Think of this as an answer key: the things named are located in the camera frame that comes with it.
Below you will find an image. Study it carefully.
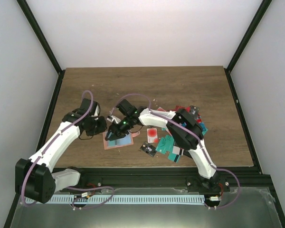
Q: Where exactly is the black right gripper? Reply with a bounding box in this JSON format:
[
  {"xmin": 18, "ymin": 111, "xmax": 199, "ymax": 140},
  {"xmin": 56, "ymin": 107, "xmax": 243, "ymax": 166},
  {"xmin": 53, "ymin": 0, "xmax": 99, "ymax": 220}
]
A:
[{"xmin": 106, "ymin": 115, "xmax": 134, "ymax": 141}]

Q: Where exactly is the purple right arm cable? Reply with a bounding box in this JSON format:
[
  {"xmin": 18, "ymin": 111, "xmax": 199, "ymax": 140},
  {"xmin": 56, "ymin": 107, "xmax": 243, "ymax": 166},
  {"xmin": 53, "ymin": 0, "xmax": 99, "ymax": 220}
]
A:
[{"xmin": 111, "ymin": 93, "xmax": 240, "ymax": 210}]

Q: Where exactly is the red VIP card behind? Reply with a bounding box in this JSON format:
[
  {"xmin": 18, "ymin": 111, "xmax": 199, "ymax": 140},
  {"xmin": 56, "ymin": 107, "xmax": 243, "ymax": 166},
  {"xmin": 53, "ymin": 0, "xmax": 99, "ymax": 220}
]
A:
[{"xmin": 170, "ymin": 105, "xmax": 190, "ymax": 113}]

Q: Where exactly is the black aluminium frame rail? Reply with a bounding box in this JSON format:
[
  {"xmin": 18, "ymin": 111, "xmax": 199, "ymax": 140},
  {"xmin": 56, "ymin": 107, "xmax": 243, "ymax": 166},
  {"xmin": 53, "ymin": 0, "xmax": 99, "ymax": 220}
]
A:
[{"xmin": 15, "ymin": 67, "xmax": 285, "ymax": 228}]

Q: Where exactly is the black VIP card lower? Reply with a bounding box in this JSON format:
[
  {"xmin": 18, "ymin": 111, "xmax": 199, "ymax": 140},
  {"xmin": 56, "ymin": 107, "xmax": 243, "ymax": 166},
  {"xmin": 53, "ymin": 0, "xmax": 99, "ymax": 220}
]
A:
[{"xmin": 140, "ymin": 142, "xmax": 157, "ymax": 157}]

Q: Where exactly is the white red circle card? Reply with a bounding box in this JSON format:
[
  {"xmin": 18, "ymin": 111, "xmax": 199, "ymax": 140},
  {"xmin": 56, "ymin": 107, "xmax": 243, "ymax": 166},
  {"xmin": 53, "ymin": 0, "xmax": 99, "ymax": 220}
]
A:
[{"xmin": 147, "ymin": 128, "xmax": 158, "ymax": 143}]

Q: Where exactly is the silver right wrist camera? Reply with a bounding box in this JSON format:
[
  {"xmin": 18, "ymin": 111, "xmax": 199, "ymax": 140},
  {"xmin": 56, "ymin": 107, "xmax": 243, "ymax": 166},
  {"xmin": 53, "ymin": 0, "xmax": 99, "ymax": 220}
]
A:
[{"xmin": 106, "ymin": 115, "xmax": 121, "ymax": 124}]

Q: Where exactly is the white slotted cable duct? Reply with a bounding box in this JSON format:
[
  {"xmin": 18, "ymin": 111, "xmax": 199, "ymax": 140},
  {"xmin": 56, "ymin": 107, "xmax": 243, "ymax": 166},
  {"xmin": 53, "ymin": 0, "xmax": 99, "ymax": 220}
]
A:
[{"xmin": 47, "ymin": 194, "xmax": 205, "ymax": 205}]

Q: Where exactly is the black VIP logo card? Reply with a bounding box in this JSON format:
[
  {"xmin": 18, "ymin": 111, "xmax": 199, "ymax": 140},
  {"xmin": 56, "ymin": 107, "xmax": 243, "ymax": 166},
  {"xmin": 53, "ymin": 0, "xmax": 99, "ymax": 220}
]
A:
[{"xmin": 189, "ymin": 105, "xmax": 200, "ymax": 119}]

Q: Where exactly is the grey metal tray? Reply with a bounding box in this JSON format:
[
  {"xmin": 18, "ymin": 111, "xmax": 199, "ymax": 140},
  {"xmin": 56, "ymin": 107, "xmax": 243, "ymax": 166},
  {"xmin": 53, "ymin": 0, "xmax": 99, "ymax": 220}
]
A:
[{"xmin": 11, "ymin": 188, "xmax": 281, "ymax": 228}]

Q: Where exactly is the teal card large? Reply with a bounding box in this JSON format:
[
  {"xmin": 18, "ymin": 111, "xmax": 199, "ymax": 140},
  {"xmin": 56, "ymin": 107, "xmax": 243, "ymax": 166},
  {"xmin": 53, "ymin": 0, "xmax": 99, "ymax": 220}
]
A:
[{"xmin": 156, "ymin": 135, "xmax": 181, "ymax": 163}]

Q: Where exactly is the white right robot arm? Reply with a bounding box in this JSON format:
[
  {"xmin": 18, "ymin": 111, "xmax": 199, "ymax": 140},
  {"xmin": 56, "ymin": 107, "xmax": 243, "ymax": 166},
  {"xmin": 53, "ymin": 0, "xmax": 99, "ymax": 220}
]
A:
[{"xmin": 105, "ymin": 99, "xmax": 219, "ymax": 191}]

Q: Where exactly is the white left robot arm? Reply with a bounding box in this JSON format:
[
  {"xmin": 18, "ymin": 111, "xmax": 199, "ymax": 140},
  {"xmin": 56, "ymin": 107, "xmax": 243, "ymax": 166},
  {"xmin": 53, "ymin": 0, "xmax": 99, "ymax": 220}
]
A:
[{"xmin": 15, "ymin": 98, "xmax": 106, "ymax": 203}]

